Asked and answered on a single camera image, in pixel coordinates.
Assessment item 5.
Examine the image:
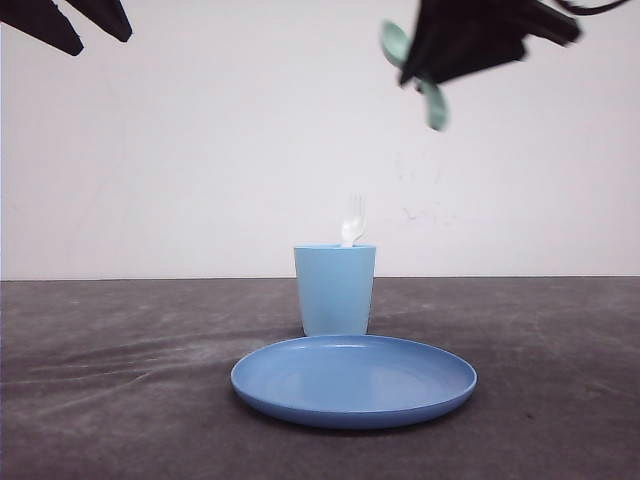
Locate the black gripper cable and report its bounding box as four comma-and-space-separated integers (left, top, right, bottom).
554, 0, 629, 15

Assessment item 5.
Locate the mint green plastic spoon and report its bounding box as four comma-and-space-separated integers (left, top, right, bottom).
379, 20, 449, 131

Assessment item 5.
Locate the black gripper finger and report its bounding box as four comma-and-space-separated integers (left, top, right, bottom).
413, 1, 581, 46
398, 38, 527, 86
69, 0, 133, 42
1, 0, 84, 56

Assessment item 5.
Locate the blue plastic plate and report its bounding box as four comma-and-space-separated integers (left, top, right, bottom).
230, 335, 478, 430

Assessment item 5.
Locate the white plastic fork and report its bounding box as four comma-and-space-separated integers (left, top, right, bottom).
341, 194, 366, 248

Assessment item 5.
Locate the light blue plastic cup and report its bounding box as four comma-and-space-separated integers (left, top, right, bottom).
294, 244, 376, 336

